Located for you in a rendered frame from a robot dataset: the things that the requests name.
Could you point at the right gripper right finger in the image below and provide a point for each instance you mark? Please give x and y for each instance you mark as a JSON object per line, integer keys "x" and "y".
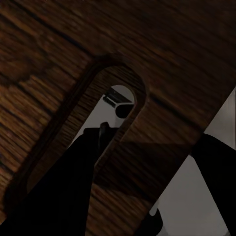
{"x": 217, "y": 164}

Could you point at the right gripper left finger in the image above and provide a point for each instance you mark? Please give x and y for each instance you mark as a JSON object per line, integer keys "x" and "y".
{"x": 58, "y": 205}

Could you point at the cutting board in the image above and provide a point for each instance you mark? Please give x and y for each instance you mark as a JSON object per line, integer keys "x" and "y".
{"x": 51, "y": 51}

